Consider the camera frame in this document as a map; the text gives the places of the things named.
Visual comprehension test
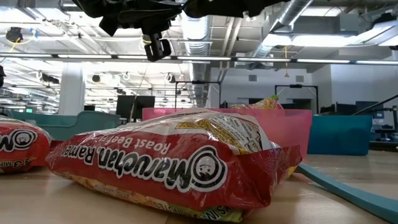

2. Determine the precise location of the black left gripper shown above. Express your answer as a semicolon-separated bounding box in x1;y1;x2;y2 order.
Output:
99;0;184;62

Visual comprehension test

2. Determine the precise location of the yellow green shrimp ramen packet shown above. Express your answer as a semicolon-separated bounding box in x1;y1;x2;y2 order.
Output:
228;95;284;110

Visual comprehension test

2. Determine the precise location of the teal green plastic bin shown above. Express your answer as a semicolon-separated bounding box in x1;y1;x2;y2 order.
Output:
7;111;121;141

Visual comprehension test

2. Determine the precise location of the pink plastic tray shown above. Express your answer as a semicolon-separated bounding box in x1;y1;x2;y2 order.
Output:
142;107;313;159

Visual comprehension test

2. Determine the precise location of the blue rectangular plastic bin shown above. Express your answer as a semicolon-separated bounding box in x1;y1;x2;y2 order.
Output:
307;114;373;156

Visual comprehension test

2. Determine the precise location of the black computer monitor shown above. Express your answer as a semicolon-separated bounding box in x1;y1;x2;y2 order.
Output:
116;95;137;119
136;95;156;121

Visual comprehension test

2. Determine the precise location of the white pillar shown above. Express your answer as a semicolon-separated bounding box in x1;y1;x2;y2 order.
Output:
57;67;86;116

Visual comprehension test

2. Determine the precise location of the black ceiling spotlight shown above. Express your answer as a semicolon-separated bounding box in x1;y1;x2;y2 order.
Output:
41;73;60;85

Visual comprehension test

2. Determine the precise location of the red ramen noodle packet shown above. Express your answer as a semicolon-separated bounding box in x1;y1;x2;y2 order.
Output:
45;107;303;223
0;114;53;174

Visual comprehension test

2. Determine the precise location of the black desk monitor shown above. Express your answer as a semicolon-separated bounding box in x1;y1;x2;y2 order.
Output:
356;100;384;116

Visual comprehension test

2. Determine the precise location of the silver spiral ventilation duct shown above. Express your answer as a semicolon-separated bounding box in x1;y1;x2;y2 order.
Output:
177;14;213;108

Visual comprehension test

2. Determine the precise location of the long ceiling light rail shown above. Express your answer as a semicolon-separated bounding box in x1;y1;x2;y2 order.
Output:
0;52;398;65

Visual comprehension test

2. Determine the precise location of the silver slanted ventilation duct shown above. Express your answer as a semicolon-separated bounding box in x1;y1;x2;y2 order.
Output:
248;0;314;60

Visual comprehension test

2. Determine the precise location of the yellow hanging cord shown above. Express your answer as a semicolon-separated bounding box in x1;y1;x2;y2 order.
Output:
283;45;290;78

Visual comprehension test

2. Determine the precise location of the black rectangular stand frame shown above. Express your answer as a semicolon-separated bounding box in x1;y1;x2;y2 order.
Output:
274;84;320;114

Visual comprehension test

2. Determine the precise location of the black ceiling camera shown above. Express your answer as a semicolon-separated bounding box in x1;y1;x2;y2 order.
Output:
5;27;24;43

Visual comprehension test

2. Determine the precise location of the black metal table frame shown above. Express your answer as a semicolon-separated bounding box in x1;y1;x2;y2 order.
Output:
353;94;398;152

